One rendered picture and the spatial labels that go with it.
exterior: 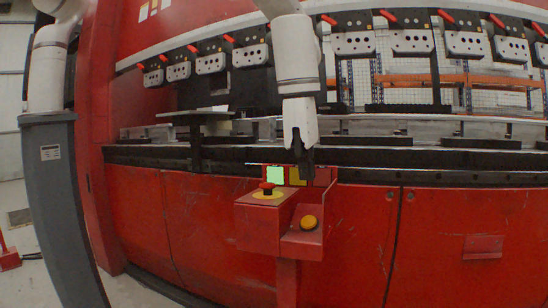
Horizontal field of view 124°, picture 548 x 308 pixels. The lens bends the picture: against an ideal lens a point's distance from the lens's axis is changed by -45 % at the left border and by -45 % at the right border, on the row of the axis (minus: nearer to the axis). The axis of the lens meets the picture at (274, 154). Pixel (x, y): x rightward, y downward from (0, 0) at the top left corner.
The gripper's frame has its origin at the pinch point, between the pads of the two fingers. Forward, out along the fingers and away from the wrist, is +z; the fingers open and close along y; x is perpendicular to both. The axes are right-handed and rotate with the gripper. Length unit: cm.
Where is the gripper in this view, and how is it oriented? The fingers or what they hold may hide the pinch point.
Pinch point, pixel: (306, 170)
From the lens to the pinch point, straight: 55.4
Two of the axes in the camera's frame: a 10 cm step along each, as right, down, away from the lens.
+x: 9.3, -0.2, -3.7
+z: 1.1, 9.7, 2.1
